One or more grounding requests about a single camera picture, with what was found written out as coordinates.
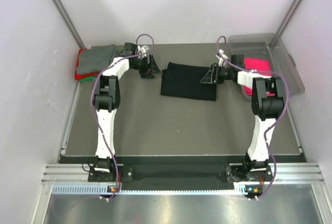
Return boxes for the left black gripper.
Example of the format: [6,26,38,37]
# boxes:
[131,54,162,79]

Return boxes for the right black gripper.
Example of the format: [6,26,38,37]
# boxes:
[201,63,234,85]

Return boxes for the black t shirt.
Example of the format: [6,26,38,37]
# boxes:
[160,62,217,101]

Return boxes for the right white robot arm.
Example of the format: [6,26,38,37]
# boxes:
[200,50,289,182]

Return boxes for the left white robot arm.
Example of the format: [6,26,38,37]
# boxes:
[90,43,161,183]

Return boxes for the pink t shirt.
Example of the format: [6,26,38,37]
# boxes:
[242,58,271,97]

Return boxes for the folded grey t shirt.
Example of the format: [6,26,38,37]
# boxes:
[76,45,116,75]

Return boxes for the folded green t shirt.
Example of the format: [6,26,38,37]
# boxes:
[79,76,93,82]

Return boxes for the clear plastic bin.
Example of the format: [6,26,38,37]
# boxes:
[228,33,305,96]

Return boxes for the folded red t shirt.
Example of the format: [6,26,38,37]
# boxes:
[74,49,102,80]

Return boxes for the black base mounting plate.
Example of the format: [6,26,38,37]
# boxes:
[86,156,271,190]

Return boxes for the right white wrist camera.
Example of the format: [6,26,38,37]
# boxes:
[216,49,229,67]

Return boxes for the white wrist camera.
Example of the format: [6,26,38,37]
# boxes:
[216,49,229,67]
[137,45,150,59]

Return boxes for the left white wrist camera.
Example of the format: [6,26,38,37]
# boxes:
[137,45,150,59]

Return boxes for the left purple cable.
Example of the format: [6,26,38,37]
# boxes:
[89,33,156,199]

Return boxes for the purple cable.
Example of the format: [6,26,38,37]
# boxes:
[89,33,156,199]
[216,35,290,201]

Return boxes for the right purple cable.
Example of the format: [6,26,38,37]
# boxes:
[216,35,290,201]

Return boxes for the left aluminium frame post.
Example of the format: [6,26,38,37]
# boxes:
[52,0,86,49]

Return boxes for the aluminium frame post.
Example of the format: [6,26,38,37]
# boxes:
[269,0,303,50]
[52,0,86,49]

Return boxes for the slotted cable duct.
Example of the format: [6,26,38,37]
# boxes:
[52,184,258,196]

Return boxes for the aluminium rail frame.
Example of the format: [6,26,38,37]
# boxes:
[32,163,331,223]

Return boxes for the right aluminium frame post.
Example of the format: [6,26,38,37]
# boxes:
[269,0,303,50]

